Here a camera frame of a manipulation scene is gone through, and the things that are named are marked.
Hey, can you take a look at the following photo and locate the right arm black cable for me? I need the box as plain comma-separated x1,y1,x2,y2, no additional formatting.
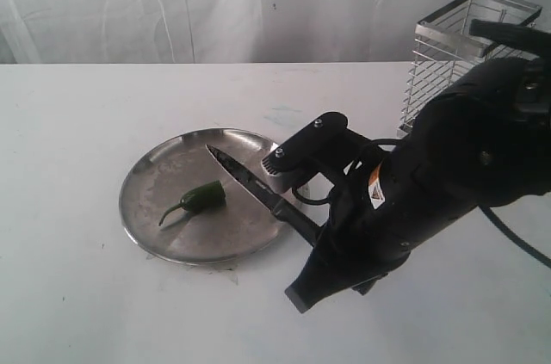
292,139,551,266

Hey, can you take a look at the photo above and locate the round steel plate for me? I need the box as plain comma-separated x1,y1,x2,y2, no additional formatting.
119,128,291,265

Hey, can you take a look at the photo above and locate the green jalapeno pepper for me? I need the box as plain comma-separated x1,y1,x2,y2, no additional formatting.
158,180,226,226

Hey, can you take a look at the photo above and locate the black handled kitchen knife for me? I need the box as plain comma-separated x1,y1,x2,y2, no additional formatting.
206,145,321,247

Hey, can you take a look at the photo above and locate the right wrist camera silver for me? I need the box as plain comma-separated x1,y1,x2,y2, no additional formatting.
261,111,371,197

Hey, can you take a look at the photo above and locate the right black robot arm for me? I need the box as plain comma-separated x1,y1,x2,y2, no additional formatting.
286,20,550,312

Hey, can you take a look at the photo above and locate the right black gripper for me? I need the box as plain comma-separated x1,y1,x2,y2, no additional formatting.
285,152,475,312

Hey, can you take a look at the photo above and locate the wire metal utensil holder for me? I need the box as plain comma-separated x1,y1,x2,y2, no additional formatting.
398,0,542,138

